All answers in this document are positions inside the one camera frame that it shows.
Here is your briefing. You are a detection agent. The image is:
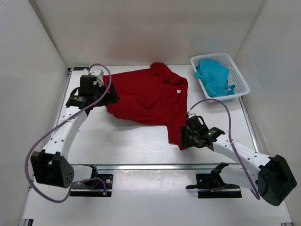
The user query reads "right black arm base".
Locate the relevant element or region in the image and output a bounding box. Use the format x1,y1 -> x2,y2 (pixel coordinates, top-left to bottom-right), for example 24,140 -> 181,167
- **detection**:
185,162 -> 242,199

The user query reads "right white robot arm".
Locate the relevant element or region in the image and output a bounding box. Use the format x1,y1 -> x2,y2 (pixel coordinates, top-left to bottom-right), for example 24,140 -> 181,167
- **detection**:
181,116 -> 297,206

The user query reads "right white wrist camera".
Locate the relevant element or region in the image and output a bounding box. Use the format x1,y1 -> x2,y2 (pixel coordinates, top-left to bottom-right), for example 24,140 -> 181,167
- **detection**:
185,112 -> 196,120

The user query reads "red t shirt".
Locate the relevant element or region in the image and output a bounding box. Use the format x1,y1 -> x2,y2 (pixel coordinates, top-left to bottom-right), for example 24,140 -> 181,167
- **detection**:
107,63 -> 188,150

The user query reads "blue t shirt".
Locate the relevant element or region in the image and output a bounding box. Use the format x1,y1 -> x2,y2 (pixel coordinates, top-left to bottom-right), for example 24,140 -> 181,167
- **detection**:
195,59 -> 236,97

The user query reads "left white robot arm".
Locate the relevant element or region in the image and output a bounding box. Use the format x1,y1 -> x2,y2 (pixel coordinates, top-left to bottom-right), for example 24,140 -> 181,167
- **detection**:
30,70 -> 119,188

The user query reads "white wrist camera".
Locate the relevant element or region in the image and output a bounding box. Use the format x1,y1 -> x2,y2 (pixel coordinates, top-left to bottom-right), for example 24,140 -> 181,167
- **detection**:
185,112 -> 196,120
89,70 -> 104,83

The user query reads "black table label sticker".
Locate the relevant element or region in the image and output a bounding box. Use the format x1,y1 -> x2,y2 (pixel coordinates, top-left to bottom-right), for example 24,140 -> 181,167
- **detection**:
73,67 -> 89,71

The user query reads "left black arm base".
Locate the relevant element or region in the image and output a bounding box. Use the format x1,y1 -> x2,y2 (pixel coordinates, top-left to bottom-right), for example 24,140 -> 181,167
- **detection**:
70,165 -> 114,197

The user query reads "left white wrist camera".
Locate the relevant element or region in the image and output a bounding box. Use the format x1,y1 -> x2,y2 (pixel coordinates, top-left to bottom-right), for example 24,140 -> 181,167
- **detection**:
89,70 -> 104,83

